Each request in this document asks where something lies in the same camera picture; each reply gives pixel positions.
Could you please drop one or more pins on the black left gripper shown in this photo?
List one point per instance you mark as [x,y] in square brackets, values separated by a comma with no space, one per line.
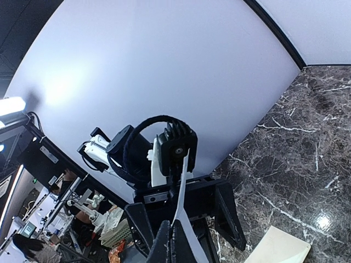
[198,199]

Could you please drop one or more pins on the black left frame post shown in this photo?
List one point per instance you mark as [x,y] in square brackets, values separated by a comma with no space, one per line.
[277,31]

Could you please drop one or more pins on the white sticker sheet with seals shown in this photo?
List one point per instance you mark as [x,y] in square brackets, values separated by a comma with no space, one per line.
[182,216]

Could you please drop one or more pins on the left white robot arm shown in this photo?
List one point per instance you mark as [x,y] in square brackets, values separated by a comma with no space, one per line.
[125,157]

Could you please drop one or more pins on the plastic basket in background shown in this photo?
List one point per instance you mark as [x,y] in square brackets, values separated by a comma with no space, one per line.
[114,232]

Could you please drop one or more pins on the pink envelope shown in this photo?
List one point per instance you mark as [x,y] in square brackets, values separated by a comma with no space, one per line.
[277,246]

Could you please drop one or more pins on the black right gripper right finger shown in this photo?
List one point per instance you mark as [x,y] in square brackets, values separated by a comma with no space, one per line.
[180,248]

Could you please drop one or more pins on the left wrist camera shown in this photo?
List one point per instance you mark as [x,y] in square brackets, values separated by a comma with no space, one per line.
[174,147]

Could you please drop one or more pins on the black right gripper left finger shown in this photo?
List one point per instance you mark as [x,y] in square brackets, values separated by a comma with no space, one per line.
[160,251]

